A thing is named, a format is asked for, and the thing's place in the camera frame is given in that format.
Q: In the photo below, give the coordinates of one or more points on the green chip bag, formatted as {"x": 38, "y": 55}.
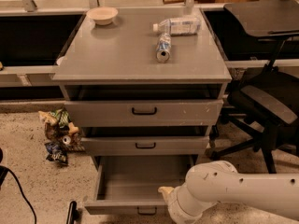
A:
{"x": 58, "y": 118}

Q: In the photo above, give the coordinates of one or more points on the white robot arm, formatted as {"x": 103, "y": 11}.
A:
{"x": 208, "y": 184}

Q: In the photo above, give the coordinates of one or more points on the blue white soda can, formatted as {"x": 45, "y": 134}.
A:
{"x": 163, "y": 48}

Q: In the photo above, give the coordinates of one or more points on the grey top drawer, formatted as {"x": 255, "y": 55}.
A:
{"x": 128, "y": 106}

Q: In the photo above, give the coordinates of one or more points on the grey drawer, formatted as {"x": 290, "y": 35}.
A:
{"x": 128, "y": 106}
{"x": 129, "y": 184}
{"x": 171, "y": 140}

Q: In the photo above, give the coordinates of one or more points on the wooden stick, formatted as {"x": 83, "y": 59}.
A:
{"x": 172, "y": 1}

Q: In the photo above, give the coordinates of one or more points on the grey bottom drawer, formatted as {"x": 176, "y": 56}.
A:
{"x": 129, "y": 184}

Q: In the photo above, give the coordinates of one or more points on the black post on floor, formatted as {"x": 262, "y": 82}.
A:
{"x": 73, "y": 214}

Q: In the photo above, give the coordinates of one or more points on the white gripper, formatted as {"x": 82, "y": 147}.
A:
{"x": 175, "y": 200}

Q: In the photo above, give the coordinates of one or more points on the black office chair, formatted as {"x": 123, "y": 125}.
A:
{"x": 271, "y": 97}

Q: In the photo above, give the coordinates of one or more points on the blue snack bag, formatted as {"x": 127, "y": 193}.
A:
{"x": 56, "y": 153}

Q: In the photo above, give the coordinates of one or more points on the grey middle drawer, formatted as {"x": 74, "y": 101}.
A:
{"x": 171, "y": 140}

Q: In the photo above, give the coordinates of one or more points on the beige bowl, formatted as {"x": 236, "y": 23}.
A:
{"x": 102, "y": 15}

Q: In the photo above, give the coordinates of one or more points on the clear plastic water bottle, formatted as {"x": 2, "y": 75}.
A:
{"x": 178, "y": 26}

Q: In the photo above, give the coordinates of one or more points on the grey drawer cabinet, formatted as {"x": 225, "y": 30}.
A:
{"x": 124, "y": 54}

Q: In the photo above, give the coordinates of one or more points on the brown snack bag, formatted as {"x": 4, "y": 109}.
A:
{"x": 56, "y": 134}

